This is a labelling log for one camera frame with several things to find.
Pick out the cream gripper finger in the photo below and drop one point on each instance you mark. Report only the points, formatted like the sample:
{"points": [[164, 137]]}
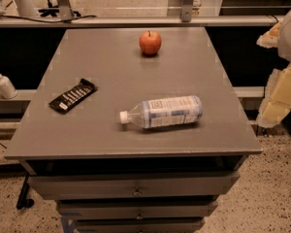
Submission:
{"points": [[276, 104], [269, 39]]}

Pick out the red apple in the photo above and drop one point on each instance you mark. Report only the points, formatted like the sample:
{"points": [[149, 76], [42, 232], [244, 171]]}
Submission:
{"points": [[150, 42]]}

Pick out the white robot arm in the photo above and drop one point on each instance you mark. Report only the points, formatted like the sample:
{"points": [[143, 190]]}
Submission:
{"points": [[284, 38]]}

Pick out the black rxbar chocolate wrapper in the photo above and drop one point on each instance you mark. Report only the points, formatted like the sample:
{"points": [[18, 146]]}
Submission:
{"points": [[68, 100]]}

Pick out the clear plastic water bottle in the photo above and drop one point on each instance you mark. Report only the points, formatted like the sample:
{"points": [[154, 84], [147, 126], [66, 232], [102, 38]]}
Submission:
{"points": [[164, 112]]}

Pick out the grey drawer cabinet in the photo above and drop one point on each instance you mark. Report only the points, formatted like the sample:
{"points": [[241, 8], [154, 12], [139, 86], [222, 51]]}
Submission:
{"points": [[125, 143]]}

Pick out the top grey drawer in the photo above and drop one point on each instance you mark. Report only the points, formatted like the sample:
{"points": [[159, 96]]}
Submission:
{"points": [[133, 185]]}

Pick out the grey drawer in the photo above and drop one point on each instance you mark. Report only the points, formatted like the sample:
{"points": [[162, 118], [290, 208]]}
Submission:
{"points": [[137, 209], [155, 225], [133, 185]]}

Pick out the bottom grey drawer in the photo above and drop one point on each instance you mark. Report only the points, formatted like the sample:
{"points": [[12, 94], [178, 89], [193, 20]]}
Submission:
{"points": [[155, 225]]}

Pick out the black office chair base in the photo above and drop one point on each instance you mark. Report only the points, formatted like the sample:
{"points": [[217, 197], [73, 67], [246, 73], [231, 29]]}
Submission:
{"points": [[53, 11]]}

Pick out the middle grey drawer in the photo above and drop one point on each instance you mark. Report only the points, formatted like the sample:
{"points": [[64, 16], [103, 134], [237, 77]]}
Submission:
{"points": [[137, 209]]}

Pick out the white pump dispenser bottle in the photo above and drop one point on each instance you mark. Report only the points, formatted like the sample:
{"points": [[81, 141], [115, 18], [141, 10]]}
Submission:
{"points": [[7, 89]]}

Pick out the grey metal frame post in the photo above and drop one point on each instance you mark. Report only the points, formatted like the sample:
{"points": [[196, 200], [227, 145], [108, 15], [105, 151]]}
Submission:
{"points": [[186, 10], [65, 10]]}

